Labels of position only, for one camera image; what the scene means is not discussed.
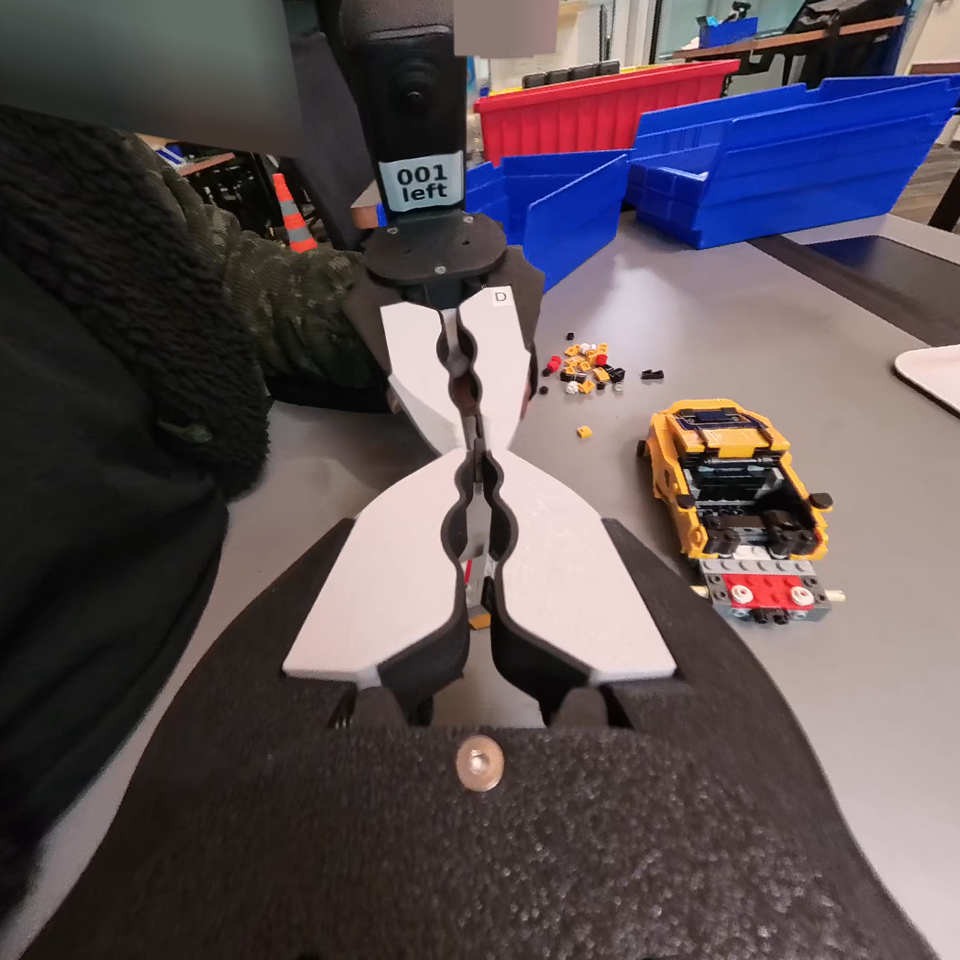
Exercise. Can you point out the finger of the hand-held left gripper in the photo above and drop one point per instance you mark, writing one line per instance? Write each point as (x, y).
(501, 352)
(416, 360)

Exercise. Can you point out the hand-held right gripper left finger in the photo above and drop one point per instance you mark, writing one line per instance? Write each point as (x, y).
(375, 592)

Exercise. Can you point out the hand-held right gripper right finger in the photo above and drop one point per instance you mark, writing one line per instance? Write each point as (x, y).
(585, 592)

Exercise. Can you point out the pile of small lego pieces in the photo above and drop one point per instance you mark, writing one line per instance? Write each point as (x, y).
(589, 367)

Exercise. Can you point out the red grey lego subassembly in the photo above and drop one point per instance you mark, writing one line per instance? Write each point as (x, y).
(478, 540)

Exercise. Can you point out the yellow lego car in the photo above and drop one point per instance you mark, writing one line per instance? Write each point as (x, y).
(720, 480)

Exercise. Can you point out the orange traffic cone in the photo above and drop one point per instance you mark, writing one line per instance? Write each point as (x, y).
(294, 217)

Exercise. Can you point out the red storage bin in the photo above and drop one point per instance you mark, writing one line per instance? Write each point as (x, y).
(585, 120)

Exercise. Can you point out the small blue crate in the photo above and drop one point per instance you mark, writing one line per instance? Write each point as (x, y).
(727, 31)

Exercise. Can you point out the wooden desk with black legs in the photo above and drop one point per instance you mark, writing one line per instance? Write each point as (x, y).
(787, 45)

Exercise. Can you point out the white book stand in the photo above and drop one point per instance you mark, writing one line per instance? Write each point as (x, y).
(934, 375)

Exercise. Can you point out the black bag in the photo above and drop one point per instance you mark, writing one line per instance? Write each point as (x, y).
(840, 15)

